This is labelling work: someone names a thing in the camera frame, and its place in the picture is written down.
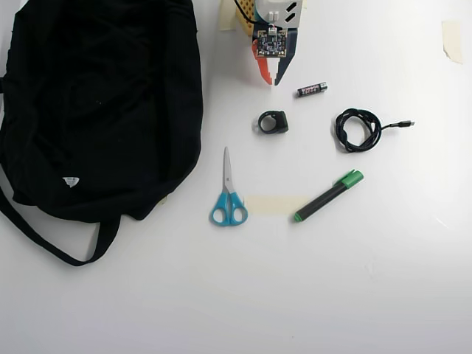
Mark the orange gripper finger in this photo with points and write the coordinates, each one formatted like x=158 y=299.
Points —
x=263 y=68

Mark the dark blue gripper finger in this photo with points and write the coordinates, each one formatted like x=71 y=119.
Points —
x=284 y=68

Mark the green capped black marker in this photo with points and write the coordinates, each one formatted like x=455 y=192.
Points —
x=324 y=197

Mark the white teal grey robot arm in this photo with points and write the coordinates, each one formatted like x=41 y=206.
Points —
x=273 y=7

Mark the black fabric bag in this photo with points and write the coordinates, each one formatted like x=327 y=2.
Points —
x=92 y=110

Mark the black AAA battery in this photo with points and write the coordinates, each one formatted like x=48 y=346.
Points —
x=311 y=89

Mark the yellow perforated block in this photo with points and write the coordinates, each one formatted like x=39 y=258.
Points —
x=245 y=22

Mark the narrow masking tape strip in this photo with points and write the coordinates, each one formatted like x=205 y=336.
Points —
x=225 y=18

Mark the long masking tape strip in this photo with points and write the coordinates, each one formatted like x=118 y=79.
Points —
x=273 y=205

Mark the torn masking tape piece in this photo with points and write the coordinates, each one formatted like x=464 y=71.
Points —
x=453 y=40

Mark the small masking tape scrap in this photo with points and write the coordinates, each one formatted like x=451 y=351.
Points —
x=163 y=201

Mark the bare camera circuit board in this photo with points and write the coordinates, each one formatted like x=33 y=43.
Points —
x=271 y=44

